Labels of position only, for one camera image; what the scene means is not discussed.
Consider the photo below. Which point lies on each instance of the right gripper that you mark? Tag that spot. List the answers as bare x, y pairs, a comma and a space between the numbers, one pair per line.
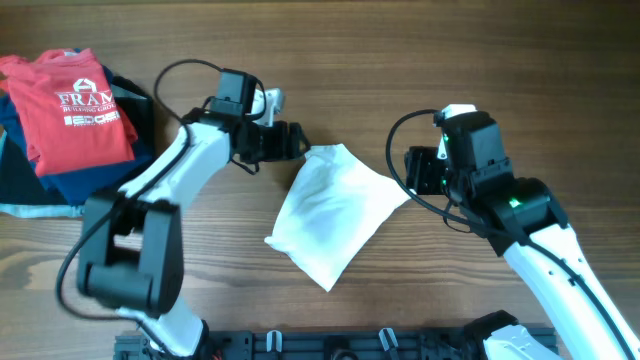
420, 161

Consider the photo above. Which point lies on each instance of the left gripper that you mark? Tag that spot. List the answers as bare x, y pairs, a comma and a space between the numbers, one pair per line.
283, 146

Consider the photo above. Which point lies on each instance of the white Puma t-shirt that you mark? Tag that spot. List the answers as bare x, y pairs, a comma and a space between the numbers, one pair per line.
334, 206

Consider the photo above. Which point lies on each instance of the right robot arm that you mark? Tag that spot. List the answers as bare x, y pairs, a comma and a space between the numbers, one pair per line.
469, 179

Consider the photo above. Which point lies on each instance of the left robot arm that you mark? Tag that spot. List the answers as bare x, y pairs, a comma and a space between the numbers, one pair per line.
131, 249

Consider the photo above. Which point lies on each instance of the red folded t-shirt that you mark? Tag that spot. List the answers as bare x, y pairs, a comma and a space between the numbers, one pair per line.
67, 111

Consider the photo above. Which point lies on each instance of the light blue folded garment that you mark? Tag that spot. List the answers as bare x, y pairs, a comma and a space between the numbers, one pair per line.
40, 210

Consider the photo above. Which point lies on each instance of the black folded garment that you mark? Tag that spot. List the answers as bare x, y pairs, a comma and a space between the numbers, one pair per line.
77, 186

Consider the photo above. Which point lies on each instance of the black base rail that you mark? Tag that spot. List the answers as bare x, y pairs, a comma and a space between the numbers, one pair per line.
440, 343

